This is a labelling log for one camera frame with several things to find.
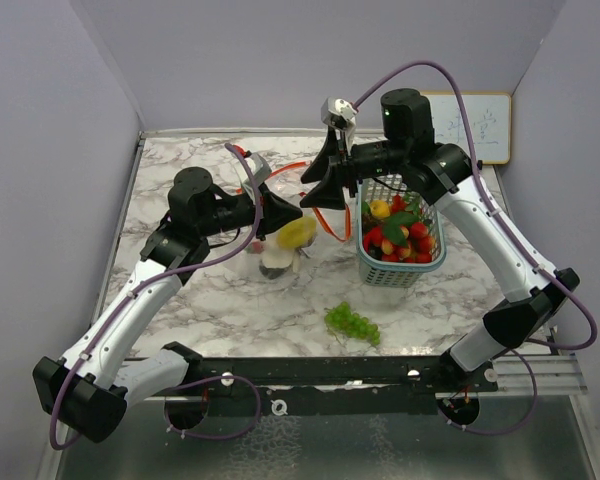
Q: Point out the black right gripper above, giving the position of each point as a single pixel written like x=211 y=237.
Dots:
x=329 y=192

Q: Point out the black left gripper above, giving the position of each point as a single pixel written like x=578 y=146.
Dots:
x=275 y=212

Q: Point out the yellow starfruit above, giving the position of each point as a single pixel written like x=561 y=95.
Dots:
x=299 y=233

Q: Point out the clear orange-zip bag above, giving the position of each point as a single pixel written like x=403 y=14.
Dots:
x=256 y=247

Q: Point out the white garlic bulb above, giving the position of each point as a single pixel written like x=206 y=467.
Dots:
x=273 y=256

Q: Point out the dark purple mangosteen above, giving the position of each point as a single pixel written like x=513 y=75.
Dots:
x=272 y=273

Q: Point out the green grape bunch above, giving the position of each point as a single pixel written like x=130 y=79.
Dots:
x=342 y=319

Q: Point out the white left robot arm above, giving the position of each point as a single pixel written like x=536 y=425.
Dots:
x=84 y=388

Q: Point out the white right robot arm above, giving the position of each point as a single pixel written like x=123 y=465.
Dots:
x=443 y=176

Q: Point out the light blue plastic basket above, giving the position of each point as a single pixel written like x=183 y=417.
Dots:
x=395 y=275

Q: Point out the yellow pepper toy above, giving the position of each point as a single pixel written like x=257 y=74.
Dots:
x=379 y=209

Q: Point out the small whiteboard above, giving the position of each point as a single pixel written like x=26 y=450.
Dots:
x=489 y=115

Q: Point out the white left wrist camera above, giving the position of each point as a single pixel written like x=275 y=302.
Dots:
x=260 y=170

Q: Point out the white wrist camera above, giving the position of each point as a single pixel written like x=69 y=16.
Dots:
x=260 y=170
x=340 y=115

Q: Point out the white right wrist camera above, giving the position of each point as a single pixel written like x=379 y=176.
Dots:
x=340 y=115

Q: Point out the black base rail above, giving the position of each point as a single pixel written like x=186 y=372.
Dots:
x=310 y=386

